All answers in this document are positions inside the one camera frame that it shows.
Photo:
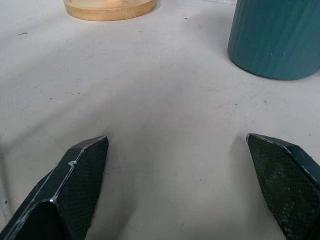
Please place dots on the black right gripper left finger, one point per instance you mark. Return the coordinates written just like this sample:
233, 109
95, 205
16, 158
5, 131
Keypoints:
75, 190

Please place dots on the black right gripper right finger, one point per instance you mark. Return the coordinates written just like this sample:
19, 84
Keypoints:
285, 180

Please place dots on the teal ribbed ceramic cup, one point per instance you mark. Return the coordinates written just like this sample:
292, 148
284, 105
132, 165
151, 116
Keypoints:
275, 40

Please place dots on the round wooden base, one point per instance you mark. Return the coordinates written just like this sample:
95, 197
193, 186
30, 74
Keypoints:
110, 8

